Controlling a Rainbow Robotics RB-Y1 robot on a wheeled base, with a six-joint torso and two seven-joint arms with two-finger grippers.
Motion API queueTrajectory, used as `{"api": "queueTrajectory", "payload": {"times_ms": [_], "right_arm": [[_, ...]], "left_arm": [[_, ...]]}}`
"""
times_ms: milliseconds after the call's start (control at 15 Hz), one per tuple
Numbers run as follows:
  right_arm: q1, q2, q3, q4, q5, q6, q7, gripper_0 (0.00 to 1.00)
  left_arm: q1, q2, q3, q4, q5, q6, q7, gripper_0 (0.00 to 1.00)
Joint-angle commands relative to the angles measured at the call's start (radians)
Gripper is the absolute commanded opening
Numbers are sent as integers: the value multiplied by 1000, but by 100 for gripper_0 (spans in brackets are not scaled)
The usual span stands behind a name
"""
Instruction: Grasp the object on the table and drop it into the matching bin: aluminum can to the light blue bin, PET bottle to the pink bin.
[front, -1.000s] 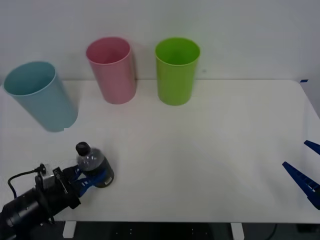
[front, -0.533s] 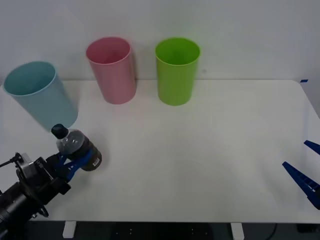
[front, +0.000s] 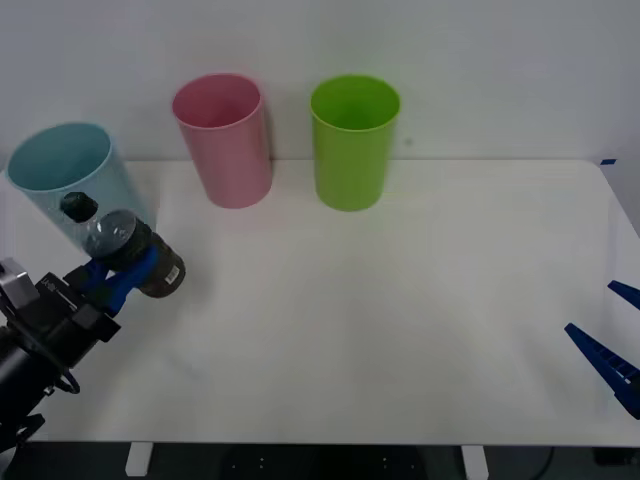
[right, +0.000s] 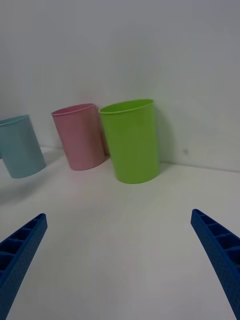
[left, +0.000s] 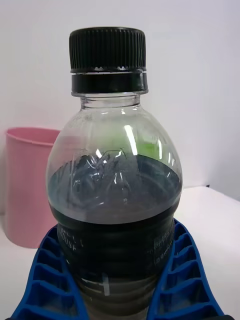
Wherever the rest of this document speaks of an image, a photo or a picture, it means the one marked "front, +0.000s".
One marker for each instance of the white table leg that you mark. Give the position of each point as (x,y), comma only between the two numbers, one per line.
(137,459)
(475,460)

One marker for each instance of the green plastic bin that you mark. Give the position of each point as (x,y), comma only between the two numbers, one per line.
(350,155)

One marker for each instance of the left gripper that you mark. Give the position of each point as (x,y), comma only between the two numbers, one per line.
(60,325)

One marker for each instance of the pale blue plastic bin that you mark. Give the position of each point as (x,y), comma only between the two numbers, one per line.
(55,155)

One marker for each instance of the pink plastic bin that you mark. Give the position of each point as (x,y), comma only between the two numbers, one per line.
(225,150)

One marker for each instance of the dark plastic bottle black cap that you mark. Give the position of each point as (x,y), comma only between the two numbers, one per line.
(135,250)

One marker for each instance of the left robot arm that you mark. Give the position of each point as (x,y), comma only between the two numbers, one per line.
(15,367)

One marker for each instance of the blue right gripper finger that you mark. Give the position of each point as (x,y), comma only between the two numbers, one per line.
(607,362)
(627,292)

